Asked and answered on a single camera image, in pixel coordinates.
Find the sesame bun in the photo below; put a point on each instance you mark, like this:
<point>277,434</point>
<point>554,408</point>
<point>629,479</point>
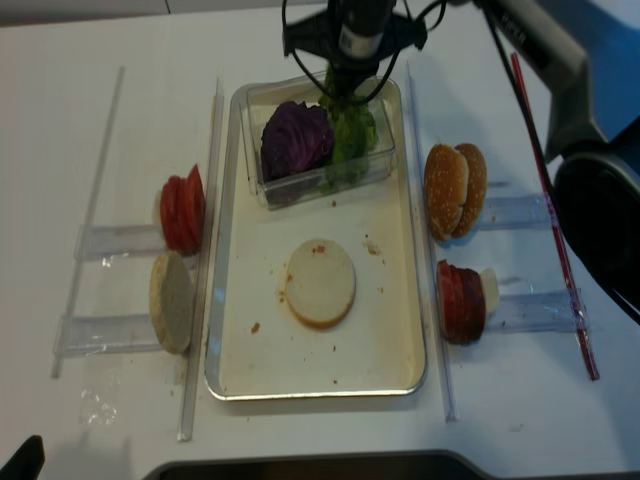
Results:
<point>446,177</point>
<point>476,188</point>

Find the dark red meat patties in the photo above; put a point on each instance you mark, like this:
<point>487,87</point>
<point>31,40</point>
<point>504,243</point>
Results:
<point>474,310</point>

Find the clear plastic salad box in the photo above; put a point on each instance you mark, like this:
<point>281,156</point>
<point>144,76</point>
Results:
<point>320,185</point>

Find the silver metal tray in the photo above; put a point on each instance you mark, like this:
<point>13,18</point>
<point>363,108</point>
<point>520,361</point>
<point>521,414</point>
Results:
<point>257,349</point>

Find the clear pusher track upper left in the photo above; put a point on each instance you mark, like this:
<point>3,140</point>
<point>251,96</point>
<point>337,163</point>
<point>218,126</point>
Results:
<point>109,242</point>

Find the upright bun slice left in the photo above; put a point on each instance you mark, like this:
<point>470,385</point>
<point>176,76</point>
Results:
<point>171,302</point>

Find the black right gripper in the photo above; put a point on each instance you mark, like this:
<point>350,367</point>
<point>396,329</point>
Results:
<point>353,37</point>

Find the green lettuce leaf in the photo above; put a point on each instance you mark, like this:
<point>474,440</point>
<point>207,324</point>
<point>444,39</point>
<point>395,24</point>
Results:
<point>355,136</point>

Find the left tomato slices stack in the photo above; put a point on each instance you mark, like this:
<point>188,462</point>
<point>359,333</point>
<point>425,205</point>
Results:
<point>182,209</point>

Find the clear rail right of tray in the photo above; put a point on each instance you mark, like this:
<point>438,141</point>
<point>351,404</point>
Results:
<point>450,409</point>

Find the clear rail of tray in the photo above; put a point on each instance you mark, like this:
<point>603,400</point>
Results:
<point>450,409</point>
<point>189,395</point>

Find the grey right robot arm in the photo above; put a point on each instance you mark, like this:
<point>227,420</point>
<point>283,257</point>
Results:
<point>589,61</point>

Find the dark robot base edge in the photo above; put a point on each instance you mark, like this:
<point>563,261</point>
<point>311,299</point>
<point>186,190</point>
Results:
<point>429,464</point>

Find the clear rail left of tray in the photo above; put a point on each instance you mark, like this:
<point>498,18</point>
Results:
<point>189,395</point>

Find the bun bottom on tray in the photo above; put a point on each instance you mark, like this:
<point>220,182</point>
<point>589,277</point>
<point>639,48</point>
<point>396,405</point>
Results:
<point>320,283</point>

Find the rear sesame bun top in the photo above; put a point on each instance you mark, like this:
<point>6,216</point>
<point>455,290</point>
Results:
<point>476,188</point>

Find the white cheese slice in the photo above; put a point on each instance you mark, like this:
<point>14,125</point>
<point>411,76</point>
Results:
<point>489,284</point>

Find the clear pusher track upper right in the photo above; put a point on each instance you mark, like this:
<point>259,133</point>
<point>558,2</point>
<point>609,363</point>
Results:
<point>533,211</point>

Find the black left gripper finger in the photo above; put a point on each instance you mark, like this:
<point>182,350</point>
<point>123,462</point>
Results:
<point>27,462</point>

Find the clear pusher track lower left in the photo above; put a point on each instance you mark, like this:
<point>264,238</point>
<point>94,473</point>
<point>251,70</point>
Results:
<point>85,335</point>

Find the red plastic rail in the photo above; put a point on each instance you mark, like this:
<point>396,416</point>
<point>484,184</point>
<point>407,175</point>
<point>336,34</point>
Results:
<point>562,250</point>

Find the purple cabbage leaf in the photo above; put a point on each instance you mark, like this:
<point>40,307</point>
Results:
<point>297,138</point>

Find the clear pusher track lower right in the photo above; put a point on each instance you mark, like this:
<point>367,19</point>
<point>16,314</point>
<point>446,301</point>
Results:
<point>554,311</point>

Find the clear pusher track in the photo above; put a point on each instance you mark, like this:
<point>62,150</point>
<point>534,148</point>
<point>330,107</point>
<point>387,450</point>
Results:
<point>109,242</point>
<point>533,211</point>
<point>85,335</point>
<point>554,311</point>

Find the clear rail far left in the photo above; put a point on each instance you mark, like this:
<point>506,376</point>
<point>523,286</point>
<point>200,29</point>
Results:
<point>90,215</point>

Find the front sesame bun top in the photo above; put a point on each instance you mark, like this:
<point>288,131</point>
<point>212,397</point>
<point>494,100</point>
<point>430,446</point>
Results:
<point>446,177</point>

